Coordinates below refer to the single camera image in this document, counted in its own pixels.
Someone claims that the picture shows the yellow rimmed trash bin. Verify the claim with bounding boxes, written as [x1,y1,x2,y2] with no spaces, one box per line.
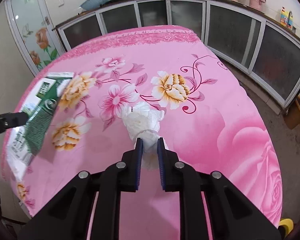
[278,218,294,239]

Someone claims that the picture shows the flower painted glass door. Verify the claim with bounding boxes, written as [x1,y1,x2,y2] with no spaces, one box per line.
[4,0,64,76]

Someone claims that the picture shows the brown plastic bucket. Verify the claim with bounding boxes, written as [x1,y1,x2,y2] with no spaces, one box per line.
[283,96,300,130]

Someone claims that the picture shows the green white milk pouch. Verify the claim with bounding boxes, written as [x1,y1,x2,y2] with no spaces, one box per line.
[6,72,74,181]

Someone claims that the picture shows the pink floral tablecloth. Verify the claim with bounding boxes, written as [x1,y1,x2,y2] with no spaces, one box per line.
[10,26,282,239]

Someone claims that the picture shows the kitchen counter cabinets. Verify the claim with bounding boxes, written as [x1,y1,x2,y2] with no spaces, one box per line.
[56,0,300,110]

